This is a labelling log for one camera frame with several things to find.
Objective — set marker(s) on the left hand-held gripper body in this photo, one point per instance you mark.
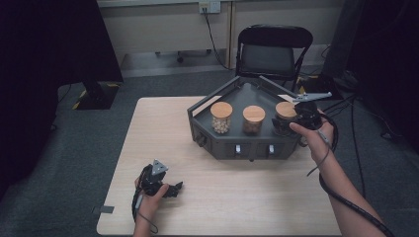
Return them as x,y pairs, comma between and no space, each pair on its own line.
152,179

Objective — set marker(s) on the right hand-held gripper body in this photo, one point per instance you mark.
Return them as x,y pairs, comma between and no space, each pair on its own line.
308,113

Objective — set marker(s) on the glass jar with dark contents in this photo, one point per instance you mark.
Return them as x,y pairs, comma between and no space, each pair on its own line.
285,109

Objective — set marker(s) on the glass jar with brown contents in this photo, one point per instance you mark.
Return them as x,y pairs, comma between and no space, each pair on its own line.
253,113

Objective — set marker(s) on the grey metal corner rack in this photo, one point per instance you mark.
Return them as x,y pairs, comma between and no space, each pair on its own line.
243,94

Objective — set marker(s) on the glass jar with pale balls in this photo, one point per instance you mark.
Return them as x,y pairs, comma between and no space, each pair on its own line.
221,110

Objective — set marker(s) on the person's left hand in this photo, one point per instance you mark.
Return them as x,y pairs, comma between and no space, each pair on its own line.
146,205

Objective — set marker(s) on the person's right hand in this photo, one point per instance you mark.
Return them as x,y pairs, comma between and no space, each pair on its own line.
319,141

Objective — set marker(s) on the black stand base striped tape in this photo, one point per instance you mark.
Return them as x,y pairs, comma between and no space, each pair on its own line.
321,87
99,97

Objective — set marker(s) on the grey tape strip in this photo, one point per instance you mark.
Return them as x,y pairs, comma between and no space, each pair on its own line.
103,209

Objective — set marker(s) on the black folding chair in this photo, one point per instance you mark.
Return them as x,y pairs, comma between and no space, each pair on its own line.
275,36

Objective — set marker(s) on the black curtain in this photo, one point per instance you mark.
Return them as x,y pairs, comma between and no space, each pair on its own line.
39,82
388,49

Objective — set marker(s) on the wheeled cart base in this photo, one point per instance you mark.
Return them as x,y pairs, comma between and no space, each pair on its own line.
179,56

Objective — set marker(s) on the white wall socket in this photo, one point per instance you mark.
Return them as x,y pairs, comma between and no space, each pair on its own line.
210,6

